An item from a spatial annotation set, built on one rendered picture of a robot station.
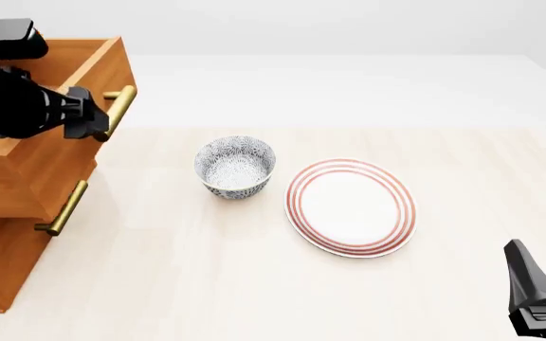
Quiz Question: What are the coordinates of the brass drawer handle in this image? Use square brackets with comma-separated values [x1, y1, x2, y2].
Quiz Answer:
[33, 179, 90, 238]
[93, 84, 138, 143]

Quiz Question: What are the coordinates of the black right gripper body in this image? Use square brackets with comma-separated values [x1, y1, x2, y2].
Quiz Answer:
[508, 303, 546, 337]

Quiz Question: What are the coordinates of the wooden cabinet drawer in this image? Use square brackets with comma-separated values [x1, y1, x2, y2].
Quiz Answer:
[0, 35, 138, 164]
[0, 155, 99, 220]

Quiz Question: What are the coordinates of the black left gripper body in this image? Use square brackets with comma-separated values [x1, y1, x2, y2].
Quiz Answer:
[44, 91, 88, 126]

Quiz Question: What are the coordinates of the blue patterned bowl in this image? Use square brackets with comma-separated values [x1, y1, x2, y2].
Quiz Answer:
[193, 135, 278, 201]

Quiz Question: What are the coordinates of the white plate with red rings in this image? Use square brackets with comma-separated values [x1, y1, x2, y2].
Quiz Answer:
[283, 157, 418, 260]

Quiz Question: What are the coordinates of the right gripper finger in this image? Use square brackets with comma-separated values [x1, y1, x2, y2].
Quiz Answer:
[503, 239, 546, 314]

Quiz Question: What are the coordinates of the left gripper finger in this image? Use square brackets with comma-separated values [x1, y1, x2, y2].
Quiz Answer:
[64, 117, 111, 140]
[66, 85, 111, 125]

